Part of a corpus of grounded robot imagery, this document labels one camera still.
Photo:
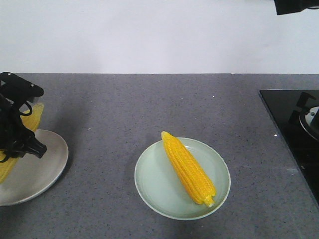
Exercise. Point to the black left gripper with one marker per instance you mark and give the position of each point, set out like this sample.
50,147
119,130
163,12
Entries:
15,139

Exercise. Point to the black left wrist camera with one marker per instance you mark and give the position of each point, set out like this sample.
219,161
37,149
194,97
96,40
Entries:
19,90

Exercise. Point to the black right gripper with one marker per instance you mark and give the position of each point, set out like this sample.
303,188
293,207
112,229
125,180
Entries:
294,6

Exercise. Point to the black gas stove top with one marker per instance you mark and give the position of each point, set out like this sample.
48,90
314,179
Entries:
269,174

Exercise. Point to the yellow corn cob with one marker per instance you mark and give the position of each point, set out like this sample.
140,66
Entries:
30,122
197,184

